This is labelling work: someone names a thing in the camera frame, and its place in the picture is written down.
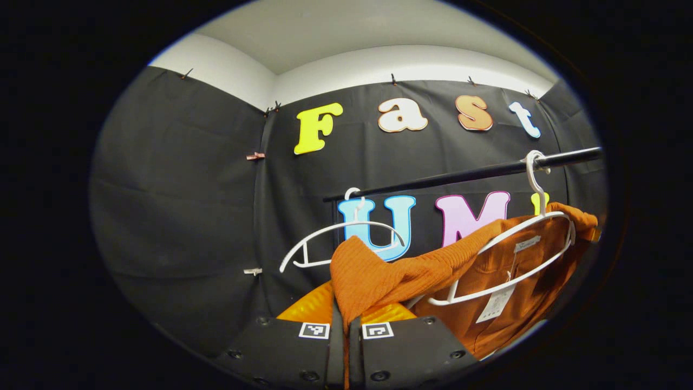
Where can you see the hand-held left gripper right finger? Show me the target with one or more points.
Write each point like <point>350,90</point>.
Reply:
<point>411,352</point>

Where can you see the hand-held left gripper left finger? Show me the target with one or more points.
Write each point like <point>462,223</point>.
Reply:
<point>287,352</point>

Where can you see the white plastic clothes hanger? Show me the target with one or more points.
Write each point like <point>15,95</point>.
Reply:
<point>346,223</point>
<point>535,187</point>

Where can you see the white cloth clip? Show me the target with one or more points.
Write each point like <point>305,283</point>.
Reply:
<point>253,271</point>

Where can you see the black backdrop cloth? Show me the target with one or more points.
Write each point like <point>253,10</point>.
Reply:
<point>178,189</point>

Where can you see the copper cloth clip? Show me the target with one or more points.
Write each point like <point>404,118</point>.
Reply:
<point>255,156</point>

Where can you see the black clothes rail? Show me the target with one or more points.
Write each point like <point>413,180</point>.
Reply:
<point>460,176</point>

